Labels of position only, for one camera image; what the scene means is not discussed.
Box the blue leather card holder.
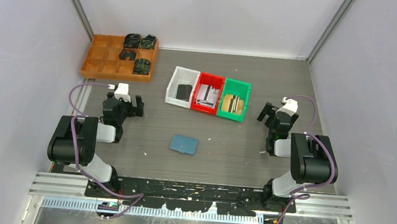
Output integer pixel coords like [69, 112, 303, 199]
[169, 134, 198, 155]

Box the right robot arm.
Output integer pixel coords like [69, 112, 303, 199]
[257, 103, 338, 211]

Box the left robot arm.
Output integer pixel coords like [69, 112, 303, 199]
[47, 92, 144, 198]

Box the gold cards pile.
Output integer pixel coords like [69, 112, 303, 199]
[220, 94, 244, 116]

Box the black card stack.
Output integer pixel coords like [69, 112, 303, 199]
[176, 84, 193, 102]

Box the white cards pile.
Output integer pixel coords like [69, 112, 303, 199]
[194, 84, 220, 108]

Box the green plastic bin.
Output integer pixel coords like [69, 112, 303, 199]
[217, 78, 251, 122]

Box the rolled dark tie bottom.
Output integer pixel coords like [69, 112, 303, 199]
[132, 58, 151, 75]

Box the wooden compartment tray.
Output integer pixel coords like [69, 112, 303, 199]
[79, 34, 159, 82]

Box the rolled dark tie middle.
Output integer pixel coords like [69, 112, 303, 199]
[118, 48, 137, 61]

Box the white plastic bin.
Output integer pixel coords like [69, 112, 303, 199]
[165, 66, 201, 109]

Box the red plastic bin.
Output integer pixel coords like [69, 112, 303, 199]
[190, 72, 226, 116]

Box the rolled dark tie top-left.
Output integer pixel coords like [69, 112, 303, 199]
[123, 33, 142, 49]

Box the rolled dark tie top-right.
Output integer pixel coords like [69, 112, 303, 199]
[139, 34, 157, 50]

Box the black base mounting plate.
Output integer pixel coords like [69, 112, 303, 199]
[84, 173, 299, 222]

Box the aluminium frame rail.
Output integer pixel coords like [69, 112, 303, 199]
[29, 172, 353, 224]

